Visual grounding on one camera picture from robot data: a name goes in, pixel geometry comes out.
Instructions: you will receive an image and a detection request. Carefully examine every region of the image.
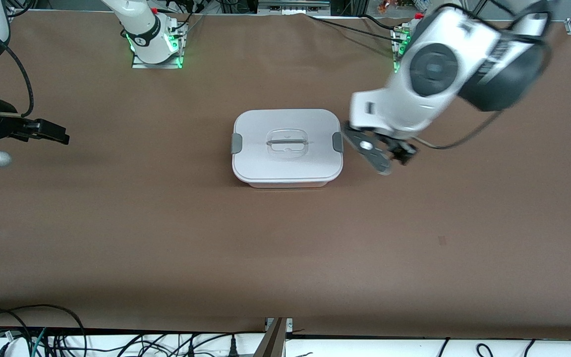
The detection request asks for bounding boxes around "white box lid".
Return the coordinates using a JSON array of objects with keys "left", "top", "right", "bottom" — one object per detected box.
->
[{"left": 231, "top": 109, "right": 344, "bottom": 183}]

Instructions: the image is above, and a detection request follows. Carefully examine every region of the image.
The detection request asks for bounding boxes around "white storage box base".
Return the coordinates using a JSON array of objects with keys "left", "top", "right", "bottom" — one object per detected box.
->
[{"left": 240, "top": 176, "right": 336, "bottom": 189}]

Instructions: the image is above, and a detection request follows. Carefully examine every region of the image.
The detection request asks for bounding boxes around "brown table cover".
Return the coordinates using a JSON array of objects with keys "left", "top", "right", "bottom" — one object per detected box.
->
[{"left": 0, "top": 9, "right": 571, "bottom": 342}]

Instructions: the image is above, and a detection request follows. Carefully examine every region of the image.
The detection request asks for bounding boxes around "white lower shelf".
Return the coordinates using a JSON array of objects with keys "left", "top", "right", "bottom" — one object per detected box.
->
[{"left": 0, "top": 330, "right": 571, "bottom": 357}]

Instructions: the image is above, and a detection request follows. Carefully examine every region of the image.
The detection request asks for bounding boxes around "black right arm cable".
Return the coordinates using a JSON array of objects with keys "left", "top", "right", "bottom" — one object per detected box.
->
[{"left": 0, "top": 11, "right": 35, "bottom": 119}]

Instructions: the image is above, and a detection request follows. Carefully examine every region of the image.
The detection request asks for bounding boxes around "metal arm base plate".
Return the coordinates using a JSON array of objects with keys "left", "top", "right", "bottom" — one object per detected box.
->
[
  {"left": 392, "top": 27, "right": 410, "bottom": 74},
  {"left": 131, "top": 22, "right": 183, "bottom": 69}
]

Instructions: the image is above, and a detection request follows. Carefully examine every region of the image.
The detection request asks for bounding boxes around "black looping cable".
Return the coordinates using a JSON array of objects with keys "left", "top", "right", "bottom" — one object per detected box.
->
[{"left": 0, "top": 304, "right": 88, "bottom": 357}]

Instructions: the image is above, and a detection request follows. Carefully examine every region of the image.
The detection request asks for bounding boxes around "green cable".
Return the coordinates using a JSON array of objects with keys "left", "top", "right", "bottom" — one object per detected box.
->
[{"left": 30, "top": 328, "right": 48, "bottom": 357}]

